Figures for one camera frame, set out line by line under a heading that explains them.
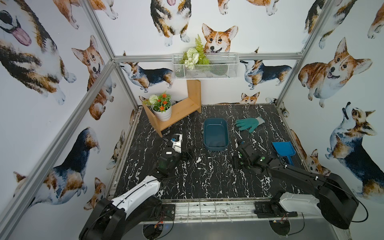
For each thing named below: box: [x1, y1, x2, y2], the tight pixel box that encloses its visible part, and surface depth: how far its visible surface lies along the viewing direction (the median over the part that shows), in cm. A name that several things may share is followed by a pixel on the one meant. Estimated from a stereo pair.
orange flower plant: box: [144, 90, 172, 113], surface depth 96 cm
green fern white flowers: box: [179, 34, 210, 70], surface depth 82 cm
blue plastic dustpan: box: [272, 141, 296, 166], surface depth 97 cm
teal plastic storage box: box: [203, 117, 229, 151], surface depth 107 cm
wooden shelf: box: [142, 79, 202, 138], surface depth 106 cm
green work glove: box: [235, 117, 265, 133], surface depth 111 cm
